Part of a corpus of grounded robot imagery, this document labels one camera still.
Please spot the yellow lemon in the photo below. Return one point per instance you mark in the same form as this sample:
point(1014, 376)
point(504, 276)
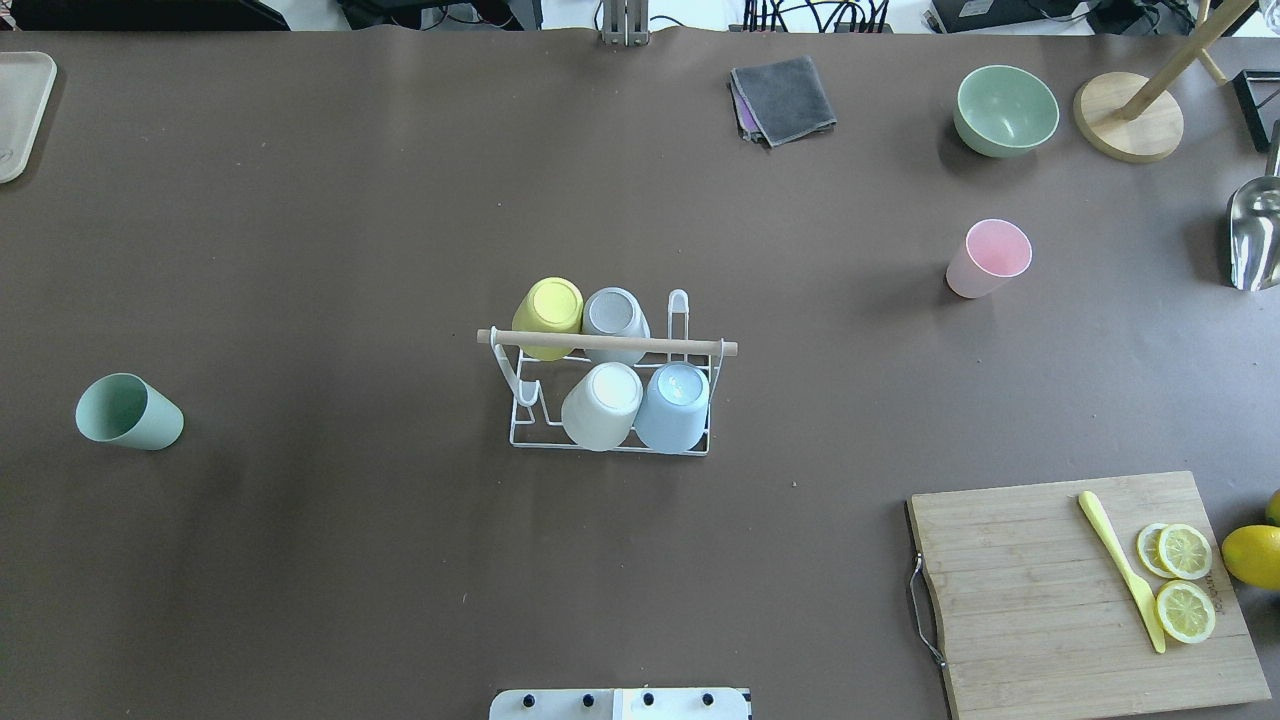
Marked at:
point(1251, 555)
point(1272, 509)

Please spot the lemon slice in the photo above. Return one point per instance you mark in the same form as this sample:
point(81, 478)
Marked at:
point(1185, 611)
point(1174, 551)

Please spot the pink cup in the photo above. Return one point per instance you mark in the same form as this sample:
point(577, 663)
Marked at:
point(994, 251)

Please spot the purple cloth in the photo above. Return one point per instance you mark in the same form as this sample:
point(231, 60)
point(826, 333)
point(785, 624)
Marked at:
point(748, 128)

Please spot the yellow plastic knife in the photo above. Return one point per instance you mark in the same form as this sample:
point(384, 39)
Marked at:
point(1140, 590)

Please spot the white cup holder rack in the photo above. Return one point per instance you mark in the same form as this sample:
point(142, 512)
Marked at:
point(540, 369)

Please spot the yellow cup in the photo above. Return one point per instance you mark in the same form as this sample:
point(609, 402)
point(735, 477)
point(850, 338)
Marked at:
point(552, 305)

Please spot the metal scoop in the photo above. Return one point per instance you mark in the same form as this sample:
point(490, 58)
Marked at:
point(1254, 227)

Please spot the light blue cup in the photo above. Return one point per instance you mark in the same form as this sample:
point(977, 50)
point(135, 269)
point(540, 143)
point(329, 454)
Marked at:
point(674, 412)

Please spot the aluminium frame post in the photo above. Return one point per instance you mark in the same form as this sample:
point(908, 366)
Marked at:
point(625, 23)

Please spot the cream tray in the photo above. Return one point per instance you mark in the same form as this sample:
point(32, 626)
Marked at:
point(26, 84)

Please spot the wooden cutting board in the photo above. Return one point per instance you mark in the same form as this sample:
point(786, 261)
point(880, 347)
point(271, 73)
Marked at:
point(1034, 621)

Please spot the wooden mug tree stand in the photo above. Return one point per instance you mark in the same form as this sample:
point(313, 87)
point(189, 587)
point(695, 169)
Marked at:
point(1134, 118)

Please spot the grey cloth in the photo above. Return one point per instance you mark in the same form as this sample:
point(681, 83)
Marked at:
point(786, 98)

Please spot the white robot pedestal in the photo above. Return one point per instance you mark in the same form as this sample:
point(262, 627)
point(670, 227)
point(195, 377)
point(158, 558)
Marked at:
point(623, 703)

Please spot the mint green cup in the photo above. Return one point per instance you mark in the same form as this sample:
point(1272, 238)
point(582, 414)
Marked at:
point(123, 410)

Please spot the cream white cup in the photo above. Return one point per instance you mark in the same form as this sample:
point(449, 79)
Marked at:
point(599, 411)

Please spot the grey cup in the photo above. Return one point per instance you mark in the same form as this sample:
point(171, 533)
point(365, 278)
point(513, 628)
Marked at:
point(613, 311)

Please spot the green bowl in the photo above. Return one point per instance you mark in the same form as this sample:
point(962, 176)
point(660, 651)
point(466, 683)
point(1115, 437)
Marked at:
point(1004, 112)

